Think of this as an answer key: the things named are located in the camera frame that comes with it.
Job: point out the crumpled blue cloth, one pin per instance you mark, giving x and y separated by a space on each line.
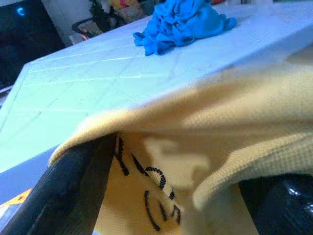
181 29

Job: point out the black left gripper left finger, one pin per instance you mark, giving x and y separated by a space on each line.
61 195

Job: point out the black tubular frame basket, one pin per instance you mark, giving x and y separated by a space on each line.
75 24

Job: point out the yellow plush bear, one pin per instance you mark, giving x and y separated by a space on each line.
115 3

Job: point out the yellow shirt black lettering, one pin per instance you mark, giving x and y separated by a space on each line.
220 122

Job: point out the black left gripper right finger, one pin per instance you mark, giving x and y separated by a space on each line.
281 210

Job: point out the black flat television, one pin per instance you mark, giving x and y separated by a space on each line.
24 36

